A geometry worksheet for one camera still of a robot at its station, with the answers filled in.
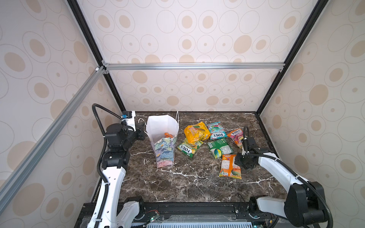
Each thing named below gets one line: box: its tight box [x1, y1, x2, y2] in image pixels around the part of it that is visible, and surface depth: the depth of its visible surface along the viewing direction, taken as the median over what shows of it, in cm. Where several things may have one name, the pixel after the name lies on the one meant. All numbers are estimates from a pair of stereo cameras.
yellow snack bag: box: [183, 121, 212, 144], surface depth 102 cm
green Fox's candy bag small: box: [177, 138, 204, 159], surface depth 97 cm
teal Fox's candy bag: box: [206, 121, 228, 141], surface depth 106 cm
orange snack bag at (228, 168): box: [219, 154, 242, 180], surface depth 87 cm
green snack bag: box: [207, 137, 234, 160], surface depth 97 cm
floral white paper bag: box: [146, 111, 180, 169], surface depth 85 cm
